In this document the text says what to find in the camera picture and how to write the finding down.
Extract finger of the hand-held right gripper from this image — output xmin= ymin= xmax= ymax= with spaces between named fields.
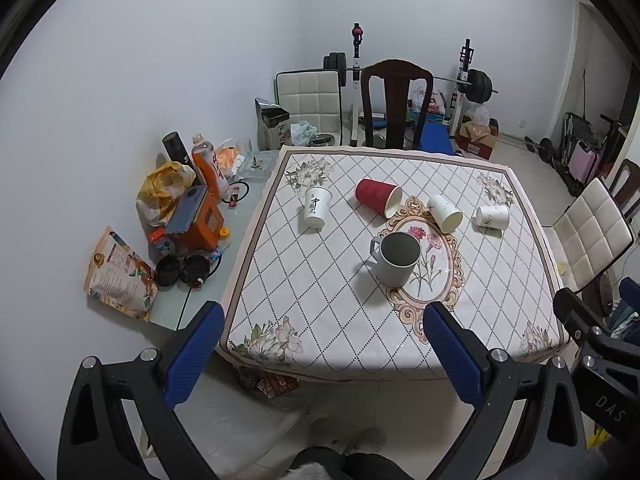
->
xmin=618 ymin=276 xmax=640 ymax=312
xmin=552 ymin=287 xmax=618 ymax=348

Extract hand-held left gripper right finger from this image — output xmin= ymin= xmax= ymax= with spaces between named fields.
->
xmin=422 ymin=301 xmax=601 ymax=480

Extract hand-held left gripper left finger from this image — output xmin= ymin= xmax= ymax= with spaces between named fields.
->
xmin=56 ymin=301 xmax=226 ymax=480

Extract white cup with thin sprig print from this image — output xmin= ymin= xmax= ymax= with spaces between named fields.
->
xmin=473 ymin=204 xmax=510 ymax=232

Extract plain white paper cup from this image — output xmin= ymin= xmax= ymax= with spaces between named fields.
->
xmin=426 ymin=194 xmax=465 ymax=234

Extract red paper cup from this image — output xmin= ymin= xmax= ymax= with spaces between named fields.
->
xmin=355 ymin=178 xmax=403 ymax=219

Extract white cup with black print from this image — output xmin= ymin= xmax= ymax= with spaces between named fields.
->
xmin=304 ymin=186 xmax=333 ymax=231

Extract white padded chair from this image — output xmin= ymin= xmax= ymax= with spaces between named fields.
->
xmin=542 ymin=177 xmax=636 ymax=295
xmin=275 ymin=70 xmax=343 ymax=147

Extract red packets under table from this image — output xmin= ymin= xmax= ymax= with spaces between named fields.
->
xmin=237 ymin=367 xmax=301 ymax=399

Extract grey ceramic mug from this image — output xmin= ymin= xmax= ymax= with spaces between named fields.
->
xmin=369 ymin=232 xmax=421 ymax=288

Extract orange printed snack bag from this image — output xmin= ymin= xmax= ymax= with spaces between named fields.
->
xmin=84 ymin=226 xmax=159 ymax=322

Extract blue and red packet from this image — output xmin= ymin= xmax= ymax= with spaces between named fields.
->
xmin=149 ymin=230 xmax=177 ymax=257

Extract dark wooden chair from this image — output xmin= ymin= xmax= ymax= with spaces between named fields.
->
xmin=360 ymin=59 xmax=434 ymax=151
xmin=607 ymin=158 xmax=640 ymax=213

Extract white fluffy slipper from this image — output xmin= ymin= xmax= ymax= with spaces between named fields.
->
xmin=345 ymin=427 xmax=387 ymax=457

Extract orange box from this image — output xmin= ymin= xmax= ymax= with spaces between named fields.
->
xmin=172 ymin=195 xmax=226 ymax=256

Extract pink suitcase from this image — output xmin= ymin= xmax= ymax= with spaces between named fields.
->
xmin=570 ymin=140 xmax=601 ymax=187

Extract person's legs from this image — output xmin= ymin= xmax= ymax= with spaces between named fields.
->
xmin=285 ymin=446 xmax=416 ymax=480

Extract blue phone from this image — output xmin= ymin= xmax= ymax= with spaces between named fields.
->
xmin=164 ymin=185 xmax=209 ymax=235

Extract floral diamond-pattern tablecloth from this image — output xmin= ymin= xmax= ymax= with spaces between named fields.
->
xmin=215 ymin=145 xmax=571 ymax=383

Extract black dumbbell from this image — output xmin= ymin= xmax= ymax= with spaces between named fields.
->
xmin=525 ymin=136 xmax=556 ymax=163

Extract black folding cart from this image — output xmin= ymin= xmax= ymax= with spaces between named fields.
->
xmin=559 ymin=110 xmax=624 ymax=197

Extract yellow plastic bag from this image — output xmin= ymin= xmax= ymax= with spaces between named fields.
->
xmin=136 ymin=161 xmax=197 ymax=228

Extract orange drink bottle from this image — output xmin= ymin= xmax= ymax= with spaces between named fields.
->
xmin=191 ymin=133 xmax=230 ymax=202

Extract brown cardboard box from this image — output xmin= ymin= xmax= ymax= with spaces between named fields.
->
xmin=457 ymin=120 xmax=500 ymax=161

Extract clear glass tray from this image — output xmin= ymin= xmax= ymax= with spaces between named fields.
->
xmin=236 ymin=150 xmax=279 ymax=182

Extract clear bag with orange contents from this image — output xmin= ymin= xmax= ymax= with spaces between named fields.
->
xmin=215 ymin=139 xmax=251 ymax=182

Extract black cylinder container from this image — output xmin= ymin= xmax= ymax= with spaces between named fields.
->
xmin=162 ymin=131 xmax=194 ymax=167

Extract blue bench pad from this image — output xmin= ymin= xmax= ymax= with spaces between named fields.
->
xmin=420 ymin=122 xmax=457 ymax=156

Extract printed carton box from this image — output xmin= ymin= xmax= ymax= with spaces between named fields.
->
xmin=255 ymin=97 xmax=292 ymax=152

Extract white and green plastic bag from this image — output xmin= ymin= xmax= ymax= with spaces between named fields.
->
xmin=290 ymin=120 xmax=319 ymax=147

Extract barbell with black plates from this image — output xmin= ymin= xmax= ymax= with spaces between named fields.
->
xmin=322 ymin=51 xmax=499 ymax=107

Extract red and white plastic bag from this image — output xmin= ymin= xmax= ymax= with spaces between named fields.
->
xmin=407 ymin=85 xmax=447 ymax=117

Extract white barbell rack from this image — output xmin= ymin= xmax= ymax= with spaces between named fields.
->
xmin=347 ymin=22 xmax=476 ymax=148

